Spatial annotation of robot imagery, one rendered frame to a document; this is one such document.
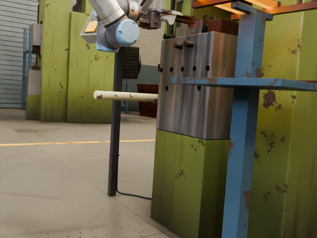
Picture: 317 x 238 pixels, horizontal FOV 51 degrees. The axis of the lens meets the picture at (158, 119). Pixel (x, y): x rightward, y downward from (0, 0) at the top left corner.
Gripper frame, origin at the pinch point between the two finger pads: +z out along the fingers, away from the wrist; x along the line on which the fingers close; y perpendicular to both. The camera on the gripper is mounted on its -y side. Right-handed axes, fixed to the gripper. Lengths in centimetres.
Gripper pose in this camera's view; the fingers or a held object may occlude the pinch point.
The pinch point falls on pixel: (173, 16)
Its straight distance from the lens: 157.6
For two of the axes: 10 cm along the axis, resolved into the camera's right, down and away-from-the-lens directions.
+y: -0.6, 9.9, 0.8
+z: 8.3, 0.1, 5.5
